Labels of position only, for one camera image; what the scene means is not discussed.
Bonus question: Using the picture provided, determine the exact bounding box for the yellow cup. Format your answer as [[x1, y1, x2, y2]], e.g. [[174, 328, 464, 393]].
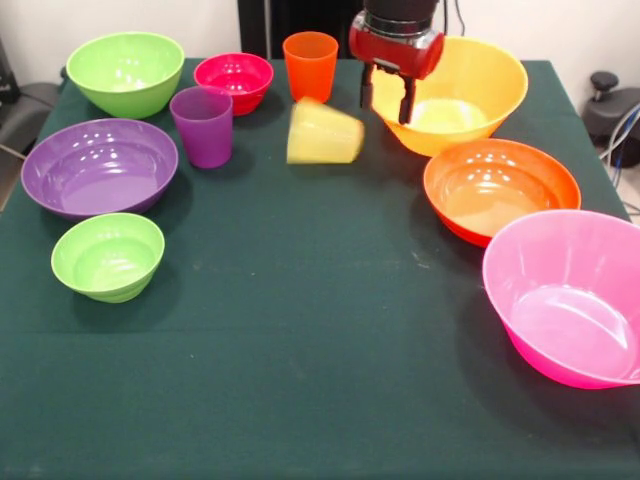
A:
[[285, 97, 366, 165]]

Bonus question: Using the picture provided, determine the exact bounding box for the purple bowl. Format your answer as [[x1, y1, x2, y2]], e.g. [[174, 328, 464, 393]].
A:
[[20, 117, 180, 222]]

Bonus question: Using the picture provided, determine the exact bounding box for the red bowl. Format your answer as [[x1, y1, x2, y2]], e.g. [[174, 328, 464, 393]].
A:
[[193, 52, 275, 117]]

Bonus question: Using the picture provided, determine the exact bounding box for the orange cup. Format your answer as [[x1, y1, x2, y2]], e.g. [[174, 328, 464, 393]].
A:
[[282, 31, 340, 104]]

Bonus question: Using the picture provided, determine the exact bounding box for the grey blue cable bundle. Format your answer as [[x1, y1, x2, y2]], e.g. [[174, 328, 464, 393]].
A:
[[599, 102, 640, 171]]

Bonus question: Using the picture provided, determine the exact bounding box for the dark grey chair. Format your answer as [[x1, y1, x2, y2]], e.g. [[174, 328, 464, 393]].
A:
[[0, 34, 66, 156]]

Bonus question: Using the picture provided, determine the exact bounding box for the large green bowl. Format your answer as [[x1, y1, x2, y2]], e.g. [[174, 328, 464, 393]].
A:
[[65, 31, 186, 120]]

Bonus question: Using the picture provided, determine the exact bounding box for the black round equipment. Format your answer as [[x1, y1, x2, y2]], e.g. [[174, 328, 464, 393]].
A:
[[582, 71, 640, 147]]

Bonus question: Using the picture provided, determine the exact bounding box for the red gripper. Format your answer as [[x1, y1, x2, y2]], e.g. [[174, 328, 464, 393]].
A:
[[348, 13, 445, 125]]

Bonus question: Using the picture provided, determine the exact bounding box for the dark green tablecloth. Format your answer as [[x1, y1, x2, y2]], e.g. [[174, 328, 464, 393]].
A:
[[0, 58, 640, 480]]

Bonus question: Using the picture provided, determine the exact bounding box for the pink bowl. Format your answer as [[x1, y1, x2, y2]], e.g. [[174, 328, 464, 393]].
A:
[[481, 209, 640, 390]]

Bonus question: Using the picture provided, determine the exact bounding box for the small green bowl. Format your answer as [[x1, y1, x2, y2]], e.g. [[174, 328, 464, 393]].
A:
[[50, 212, 166, 304]]

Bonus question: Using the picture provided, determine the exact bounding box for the purple cup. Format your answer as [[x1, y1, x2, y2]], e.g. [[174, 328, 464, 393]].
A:
[[169, 85, 235, 170]]

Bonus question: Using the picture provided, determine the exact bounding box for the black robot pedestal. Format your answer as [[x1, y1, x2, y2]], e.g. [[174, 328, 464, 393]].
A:
[[237, 0, 367, 61]]

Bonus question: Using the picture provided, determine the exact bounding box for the yellow bowl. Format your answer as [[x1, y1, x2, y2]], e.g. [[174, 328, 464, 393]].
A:
[[372, 35, 529, 158]]

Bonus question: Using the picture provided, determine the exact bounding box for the orange bowl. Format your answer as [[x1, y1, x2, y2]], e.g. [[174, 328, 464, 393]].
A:
[[423, 138, 583, 249]]

